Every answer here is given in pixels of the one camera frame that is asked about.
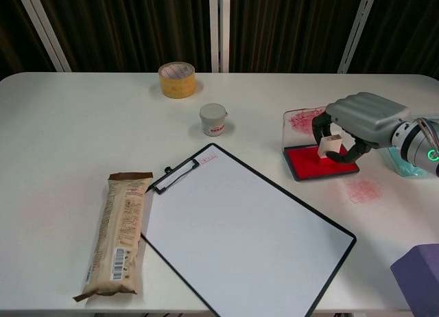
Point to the brown snack package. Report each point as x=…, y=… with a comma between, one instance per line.
x=118, y=234

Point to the yellow tape roll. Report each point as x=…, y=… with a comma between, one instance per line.
x=176, y=85

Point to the teal snack bag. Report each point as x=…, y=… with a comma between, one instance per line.
x=406, y=169

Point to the small grey round cap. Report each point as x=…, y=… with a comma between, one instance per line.
x=212, y=123

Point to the white frame post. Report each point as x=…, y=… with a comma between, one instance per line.
x=44, y=29
x=219, y=29
x=358, y=29

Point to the white paper sheet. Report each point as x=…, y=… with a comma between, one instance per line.
x=247, y=228

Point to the red white stamp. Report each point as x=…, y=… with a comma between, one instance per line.
x=329, y=146

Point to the purple block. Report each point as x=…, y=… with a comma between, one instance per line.
x=420, y=279

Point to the black clipboard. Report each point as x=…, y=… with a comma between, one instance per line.
x=157, y=189

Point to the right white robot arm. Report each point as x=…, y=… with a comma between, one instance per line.
x=416, y=145

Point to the red ink pad clear lid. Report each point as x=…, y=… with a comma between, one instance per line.
x=308, y=164

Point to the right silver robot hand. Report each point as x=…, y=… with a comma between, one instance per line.
x=367, y=114

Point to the dark brown curtain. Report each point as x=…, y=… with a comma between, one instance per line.
x=137, y=29

